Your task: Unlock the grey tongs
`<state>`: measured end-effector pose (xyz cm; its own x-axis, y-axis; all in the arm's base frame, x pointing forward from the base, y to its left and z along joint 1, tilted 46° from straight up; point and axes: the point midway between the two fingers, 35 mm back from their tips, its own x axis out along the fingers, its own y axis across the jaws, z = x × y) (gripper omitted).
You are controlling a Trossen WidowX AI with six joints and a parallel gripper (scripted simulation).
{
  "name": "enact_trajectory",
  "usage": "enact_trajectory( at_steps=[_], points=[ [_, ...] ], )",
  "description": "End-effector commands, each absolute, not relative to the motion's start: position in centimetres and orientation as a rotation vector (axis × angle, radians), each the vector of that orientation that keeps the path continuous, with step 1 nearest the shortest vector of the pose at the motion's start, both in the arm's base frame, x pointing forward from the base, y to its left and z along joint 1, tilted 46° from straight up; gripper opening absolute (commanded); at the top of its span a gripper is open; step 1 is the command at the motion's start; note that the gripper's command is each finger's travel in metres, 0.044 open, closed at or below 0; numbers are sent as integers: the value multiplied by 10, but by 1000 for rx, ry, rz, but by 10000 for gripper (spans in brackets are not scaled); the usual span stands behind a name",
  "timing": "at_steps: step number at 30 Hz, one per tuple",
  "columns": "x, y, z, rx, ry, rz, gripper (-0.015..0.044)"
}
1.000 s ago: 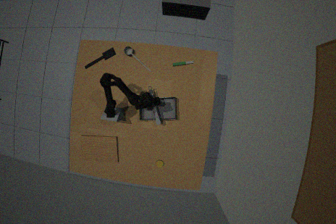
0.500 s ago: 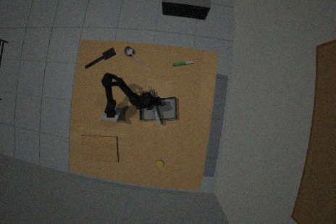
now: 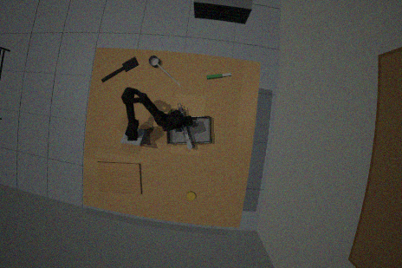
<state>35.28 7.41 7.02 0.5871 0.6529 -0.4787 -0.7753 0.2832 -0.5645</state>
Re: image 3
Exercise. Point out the wooden board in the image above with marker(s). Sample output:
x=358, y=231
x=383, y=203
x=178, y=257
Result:
x=116, y=177

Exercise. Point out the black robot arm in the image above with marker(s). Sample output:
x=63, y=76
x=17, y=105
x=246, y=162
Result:
x=174, y=119

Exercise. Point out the yellow round disc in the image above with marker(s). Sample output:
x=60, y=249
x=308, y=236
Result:
x=190, y=196

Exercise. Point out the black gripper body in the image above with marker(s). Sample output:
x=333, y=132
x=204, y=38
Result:
x=187, y=122

